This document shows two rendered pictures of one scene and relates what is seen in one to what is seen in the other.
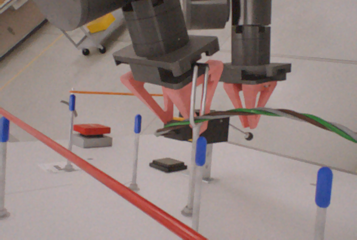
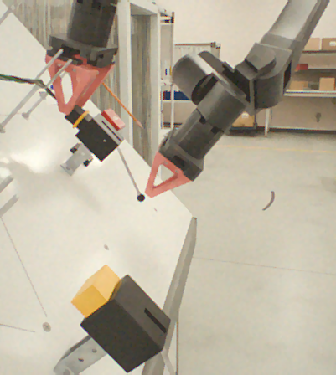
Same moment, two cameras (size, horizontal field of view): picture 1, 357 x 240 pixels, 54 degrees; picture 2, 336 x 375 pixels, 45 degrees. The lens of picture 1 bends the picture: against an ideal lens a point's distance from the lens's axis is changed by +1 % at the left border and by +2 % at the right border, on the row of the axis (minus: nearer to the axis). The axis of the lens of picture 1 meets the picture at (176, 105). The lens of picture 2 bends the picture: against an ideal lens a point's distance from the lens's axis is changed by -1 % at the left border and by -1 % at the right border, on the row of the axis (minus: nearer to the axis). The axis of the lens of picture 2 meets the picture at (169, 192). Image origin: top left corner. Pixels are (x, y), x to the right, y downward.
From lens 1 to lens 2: 50 cm
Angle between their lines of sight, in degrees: 36
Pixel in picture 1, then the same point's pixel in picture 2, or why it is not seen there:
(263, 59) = (184, 144)
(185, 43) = (85, 43)
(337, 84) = not seen: outside the picture
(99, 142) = not seen: hidden behind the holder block
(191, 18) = (174, 73)
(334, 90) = not seen: outside the picture
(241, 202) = (33, 168)
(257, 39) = (193, 124)
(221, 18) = (188, 89)
